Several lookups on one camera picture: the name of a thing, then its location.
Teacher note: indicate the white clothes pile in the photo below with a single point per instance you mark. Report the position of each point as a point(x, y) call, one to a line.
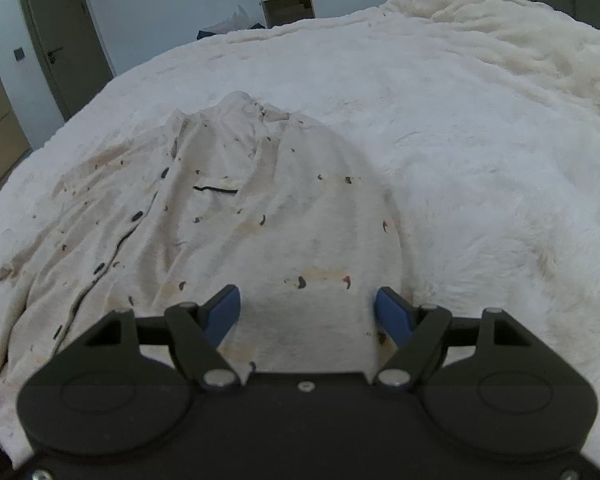
point(230, 22)

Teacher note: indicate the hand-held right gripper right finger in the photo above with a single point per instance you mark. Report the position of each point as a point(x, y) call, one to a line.
point(392, 312)

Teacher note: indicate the white fluffy blanket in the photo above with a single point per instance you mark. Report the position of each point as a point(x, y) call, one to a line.
point(480, 160)

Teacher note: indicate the grey door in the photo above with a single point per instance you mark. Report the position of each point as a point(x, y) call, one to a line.
point(62, 35)

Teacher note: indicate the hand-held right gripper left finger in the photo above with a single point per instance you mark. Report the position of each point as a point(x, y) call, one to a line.
point(223, 312)

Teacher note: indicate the white printed pajama shirt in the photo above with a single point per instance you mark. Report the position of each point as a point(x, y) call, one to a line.
point(220, 220)

